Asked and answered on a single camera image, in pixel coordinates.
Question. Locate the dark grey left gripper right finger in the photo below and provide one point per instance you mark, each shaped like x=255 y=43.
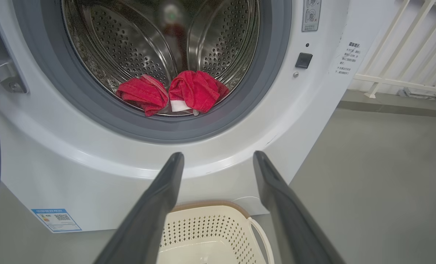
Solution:
x=291 y=220

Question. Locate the grey warning sticker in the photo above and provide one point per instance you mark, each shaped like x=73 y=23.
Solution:
x=310 y=16

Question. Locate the perforated steel drum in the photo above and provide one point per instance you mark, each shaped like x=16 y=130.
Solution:
x=130 y=47

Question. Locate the black door latch socket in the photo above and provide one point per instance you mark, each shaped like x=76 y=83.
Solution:
x=303 y=60

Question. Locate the white text sticker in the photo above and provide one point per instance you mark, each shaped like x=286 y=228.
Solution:
x=348 y=58

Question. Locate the red and white garment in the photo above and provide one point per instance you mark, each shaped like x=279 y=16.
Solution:
x=196 y=90

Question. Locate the cream laundry basket brown rim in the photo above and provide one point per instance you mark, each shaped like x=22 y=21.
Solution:
x=210 y=234

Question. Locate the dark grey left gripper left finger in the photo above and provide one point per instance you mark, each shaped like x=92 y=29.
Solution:
x=148 y=220

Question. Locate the white front-load washing machine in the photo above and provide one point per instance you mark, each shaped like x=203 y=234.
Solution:
x=56 y=165

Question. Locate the blue energy label sticker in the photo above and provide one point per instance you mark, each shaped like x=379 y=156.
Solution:
x=56 y=220

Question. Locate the metal door hinge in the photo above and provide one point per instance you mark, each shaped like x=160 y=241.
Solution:
x=5 y=79

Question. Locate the white metal railing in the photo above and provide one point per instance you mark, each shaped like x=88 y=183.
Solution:
x=394 y=80

